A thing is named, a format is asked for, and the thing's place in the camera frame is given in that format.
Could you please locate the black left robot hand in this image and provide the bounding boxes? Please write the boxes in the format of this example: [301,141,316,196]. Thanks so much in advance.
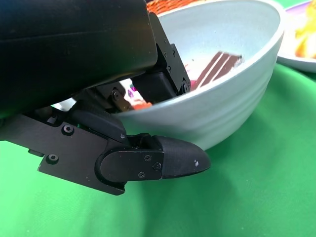
[0,0,212,196]

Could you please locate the salmon cake slice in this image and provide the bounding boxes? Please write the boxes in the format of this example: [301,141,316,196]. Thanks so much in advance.
[123,83,154,111]

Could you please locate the chocolate layered cake slice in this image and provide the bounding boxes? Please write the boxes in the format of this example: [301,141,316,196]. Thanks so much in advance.
[191,51,245,91]

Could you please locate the pale grey bowl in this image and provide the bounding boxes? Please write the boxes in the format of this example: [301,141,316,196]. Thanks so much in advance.
[50,0,285,151]

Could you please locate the orange white striped bread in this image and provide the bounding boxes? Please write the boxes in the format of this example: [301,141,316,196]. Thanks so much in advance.
[295,0,316,59]

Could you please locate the orange wicker basket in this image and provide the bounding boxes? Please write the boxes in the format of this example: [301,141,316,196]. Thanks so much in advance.
[146,0,208,13]

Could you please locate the lilac round plate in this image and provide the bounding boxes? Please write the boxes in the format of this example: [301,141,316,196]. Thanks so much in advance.
[277,0,316,73]

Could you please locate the green tablecloth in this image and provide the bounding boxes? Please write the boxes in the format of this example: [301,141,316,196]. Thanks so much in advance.
[0,0,316,237]

